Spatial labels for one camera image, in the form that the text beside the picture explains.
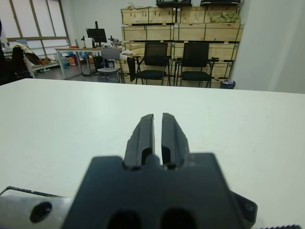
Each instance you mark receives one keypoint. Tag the black carry case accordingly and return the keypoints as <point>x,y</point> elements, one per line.
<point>174,3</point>

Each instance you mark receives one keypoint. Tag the chair draped with jackets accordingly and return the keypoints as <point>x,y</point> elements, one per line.
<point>19,59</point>

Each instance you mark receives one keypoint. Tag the white desk wooden top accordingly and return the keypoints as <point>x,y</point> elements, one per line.
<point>78,48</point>

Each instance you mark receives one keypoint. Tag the green plastic bags bundle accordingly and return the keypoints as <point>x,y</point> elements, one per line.
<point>225,17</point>

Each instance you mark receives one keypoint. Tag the colourful bags pile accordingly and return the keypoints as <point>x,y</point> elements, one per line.
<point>72,60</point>

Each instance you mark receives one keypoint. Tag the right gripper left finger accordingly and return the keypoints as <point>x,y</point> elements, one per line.
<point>139,143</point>

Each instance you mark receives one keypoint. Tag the person in dark clothes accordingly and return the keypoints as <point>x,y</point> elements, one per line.
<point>3,69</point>

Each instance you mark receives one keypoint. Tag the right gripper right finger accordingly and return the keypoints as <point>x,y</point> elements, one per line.
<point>172,143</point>

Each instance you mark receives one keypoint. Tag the black flat case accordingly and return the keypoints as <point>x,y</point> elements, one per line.
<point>219,3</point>

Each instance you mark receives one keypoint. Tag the small white box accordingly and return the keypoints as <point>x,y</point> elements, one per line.
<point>88,43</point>

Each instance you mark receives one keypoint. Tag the large frosted window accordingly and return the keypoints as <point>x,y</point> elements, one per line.
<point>54,16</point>

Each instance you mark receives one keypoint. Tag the dark waste bin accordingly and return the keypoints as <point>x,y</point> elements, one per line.
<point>227,85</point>

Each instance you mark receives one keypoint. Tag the black leaning folded panel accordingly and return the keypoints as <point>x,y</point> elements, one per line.
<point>131,69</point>

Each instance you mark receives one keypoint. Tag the black computer tower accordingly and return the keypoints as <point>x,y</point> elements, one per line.
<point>97,63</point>

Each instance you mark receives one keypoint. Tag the black mesh office chair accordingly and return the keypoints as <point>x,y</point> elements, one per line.
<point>196,55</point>
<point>156,53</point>

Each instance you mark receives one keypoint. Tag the black computer monitor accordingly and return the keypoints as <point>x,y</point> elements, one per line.
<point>96,33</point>

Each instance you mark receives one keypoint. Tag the blue water jug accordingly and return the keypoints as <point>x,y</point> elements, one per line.
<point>64,62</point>

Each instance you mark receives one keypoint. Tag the grey plastic chair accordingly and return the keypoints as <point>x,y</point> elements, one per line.
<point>110,53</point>

